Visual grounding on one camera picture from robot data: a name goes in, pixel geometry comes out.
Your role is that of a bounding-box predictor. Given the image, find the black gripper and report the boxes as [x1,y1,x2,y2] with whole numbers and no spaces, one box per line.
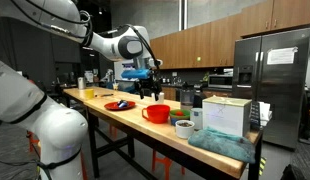
[134,78,162,101]

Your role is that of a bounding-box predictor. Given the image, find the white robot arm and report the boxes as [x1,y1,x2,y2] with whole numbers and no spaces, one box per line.
[0,0,160,180]

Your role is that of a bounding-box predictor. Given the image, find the red plate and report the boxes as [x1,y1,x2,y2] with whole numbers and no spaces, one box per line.
[105,101,135,111]

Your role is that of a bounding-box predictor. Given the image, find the white translucent cup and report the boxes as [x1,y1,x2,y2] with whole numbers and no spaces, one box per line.
[151,92,164,104]

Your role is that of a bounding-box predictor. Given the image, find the red mug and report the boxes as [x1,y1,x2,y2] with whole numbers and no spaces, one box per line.
[142,104,170,124]

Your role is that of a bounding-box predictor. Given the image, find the green bowl with tomato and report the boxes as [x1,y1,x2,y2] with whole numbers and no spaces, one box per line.
[169,109,190,125]

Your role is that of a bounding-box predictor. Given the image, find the black marker pen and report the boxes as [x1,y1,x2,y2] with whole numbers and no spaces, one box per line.
[100,94,114,97]

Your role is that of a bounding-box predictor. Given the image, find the dark blender jar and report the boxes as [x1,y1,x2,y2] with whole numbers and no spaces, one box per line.
[180,82,194,110]

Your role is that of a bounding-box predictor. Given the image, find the white cup with dark contents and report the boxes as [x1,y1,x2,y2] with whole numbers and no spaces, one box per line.
[175,120,195,139]

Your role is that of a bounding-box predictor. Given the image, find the white mug behind bowl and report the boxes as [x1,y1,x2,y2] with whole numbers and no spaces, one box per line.
[190,108,203,130]

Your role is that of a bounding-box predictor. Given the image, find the yellow cup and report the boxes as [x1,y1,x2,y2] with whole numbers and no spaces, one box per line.
[84,89,94,99]

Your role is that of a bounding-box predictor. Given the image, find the white cylinder container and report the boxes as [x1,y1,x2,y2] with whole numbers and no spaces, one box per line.
[77,77,86,90]

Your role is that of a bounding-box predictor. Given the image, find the teal towel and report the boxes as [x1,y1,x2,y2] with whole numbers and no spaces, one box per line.
[188,127,256,164]

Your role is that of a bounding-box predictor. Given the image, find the white cardboard box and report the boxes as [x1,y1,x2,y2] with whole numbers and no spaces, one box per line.
[202,96,251,136]

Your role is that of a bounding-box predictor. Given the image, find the orange stool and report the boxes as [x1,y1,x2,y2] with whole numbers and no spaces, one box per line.
[151,149,187,180]

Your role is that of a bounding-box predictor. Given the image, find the stainless steel refrigerator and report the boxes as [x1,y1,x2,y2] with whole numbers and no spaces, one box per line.
[232,28,310,150]

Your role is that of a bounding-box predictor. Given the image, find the paper sheet on refrigerator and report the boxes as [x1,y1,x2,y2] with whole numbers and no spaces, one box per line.
[267,47,298,65]

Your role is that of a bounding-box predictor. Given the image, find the blue wrist camera box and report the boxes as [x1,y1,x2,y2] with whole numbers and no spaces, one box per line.
[121,69,150,79]

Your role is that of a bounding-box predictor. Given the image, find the wooden wall cabinets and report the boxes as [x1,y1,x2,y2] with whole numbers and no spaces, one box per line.
[151,0,310,69]

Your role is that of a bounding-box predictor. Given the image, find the black table frame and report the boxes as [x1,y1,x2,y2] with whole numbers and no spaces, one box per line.
[63,87,260,180]

